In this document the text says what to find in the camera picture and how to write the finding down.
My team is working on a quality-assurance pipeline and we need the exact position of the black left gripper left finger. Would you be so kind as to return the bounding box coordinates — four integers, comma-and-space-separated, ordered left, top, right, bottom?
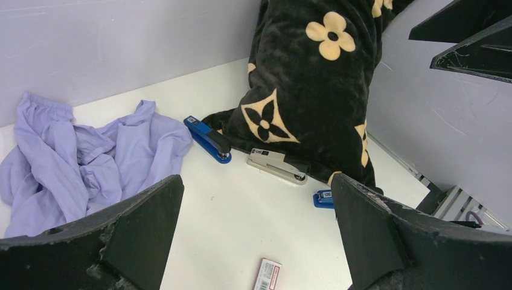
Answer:
1, 175, 184, 289

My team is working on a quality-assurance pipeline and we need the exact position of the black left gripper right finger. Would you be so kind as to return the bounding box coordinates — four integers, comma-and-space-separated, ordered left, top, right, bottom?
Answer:
331, 173, 511, 289

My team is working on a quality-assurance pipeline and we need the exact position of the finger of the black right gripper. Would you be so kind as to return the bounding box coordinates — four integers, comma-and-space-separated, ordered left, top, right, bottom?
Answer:
409, 0, 511, 44
430, 16, 511, 83

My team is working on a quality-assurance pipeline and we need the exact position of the blue stapler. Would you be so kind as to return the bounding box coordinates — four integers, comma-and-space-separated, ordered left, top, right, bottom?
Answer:
313, 190, 334, 209
184, 115, 232, 164

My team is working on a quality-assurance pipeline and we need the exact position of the red white staple box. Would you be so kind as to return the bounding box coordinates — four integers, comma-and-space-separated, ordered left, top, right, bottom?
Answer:
253, 258, 282, 290

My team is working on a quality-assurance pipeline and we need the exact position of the beige and black stapler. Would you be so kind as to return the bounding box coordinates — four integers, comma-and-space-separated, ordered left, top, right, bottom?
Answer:
246, 148, 310, 185

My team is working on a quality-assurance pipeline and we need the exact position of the lavender crumpled cloth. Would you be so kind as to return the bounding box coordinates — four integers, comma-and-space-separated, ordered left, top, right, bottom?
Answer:
1, 92, 193, 238

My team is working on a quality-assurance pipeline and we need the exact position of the black floral blanket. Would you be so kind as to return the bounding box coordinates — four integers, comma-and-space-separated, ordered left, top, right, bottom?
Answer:
204, 0, 409, 189

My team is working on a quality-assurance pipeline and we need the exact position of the aluminium rail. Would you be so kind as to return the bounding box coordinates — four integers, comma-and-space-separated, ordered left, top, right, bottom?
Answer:
415, 173, 511, 234

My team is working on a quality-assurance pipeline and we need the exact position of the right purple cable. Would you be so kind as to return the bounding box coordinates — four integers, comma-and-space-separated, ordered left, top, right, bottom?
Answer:
464, 210, 485, 225

